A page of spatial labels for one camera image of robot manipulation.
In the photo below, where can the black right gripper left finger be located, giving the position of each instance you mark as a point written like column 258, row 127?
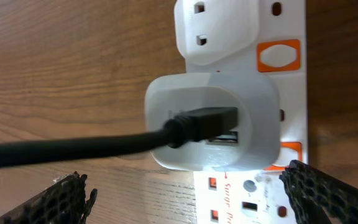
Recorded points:
column 64, row 202

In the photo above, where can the white USB charger adapter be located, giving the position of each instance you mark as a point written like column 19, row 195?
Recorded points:
column 253, row 144

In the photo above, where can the white power strip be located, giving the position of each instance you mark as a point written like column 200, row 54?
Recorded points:
column 256, row 51

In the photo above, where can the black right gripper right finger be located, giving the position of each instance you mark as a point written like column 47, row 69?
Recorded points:
column 315, row 197

